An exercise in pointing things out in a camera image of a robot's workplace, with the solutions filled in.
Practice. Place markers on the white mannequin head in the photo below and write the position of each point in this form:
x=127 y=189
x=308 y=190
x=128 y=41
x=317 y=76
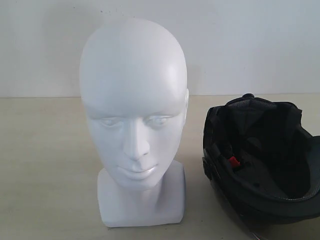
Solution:
x=133 y=86

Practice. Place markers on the black motorcycle helmet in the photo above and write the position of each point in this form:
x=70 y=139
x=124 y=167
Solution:
x=264 y=167

